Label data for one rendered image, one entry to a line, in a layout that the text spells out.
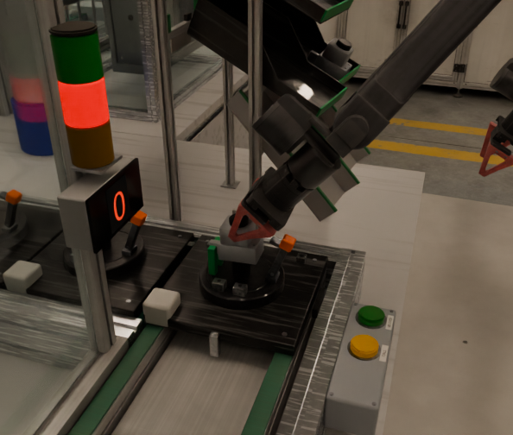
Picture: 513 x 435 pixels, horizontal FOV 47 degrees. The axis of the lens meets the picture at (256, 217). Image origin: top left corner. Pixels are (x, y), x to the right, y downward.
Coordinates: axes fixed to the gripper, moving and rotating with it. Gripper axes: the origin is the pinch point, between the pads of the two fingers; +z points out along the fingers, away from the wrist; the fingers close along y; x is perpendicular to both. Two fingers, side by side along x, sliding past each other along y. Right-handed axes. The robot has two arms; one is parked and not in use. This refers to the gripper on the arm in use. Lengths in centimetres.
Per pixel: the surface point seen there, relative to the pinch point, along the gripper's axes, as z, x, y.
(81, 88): -14.3, -26.3, 20.8
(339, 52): -18.1, -6.1, -39.3
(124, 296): 18.7, -5.4, 8.9
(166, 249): 18.4, -5.0, -5.6
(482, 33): 11, 79, -403
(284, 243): -4.4, 6.2, 0.9
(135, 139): 54, -29, -72
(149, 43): 35, -45, -86
